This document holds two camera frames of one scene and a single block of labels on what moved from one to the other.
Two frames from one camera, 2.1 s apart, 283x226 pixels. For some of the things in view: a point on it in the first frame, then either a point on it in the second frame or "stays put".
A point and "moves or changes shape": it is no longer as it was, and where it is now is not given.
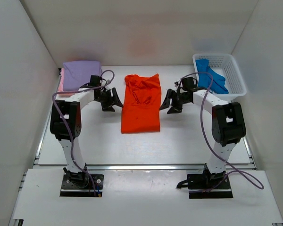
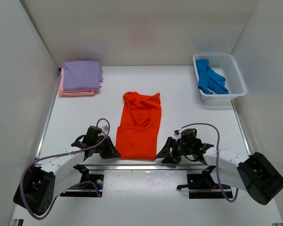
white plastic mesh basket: (223, 64) stays put
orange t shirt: (141, 104) moves or changes shape
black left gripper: (109, 99) -> (104, 146)
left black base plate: (68, 189) stays put
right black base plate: (207, 185) stays put
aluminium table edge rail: (141, 166) stays put
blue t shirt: (218, 86) stays put
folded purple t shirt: (78, 73) stays put
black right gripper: (175, 101) -> (173, 148)
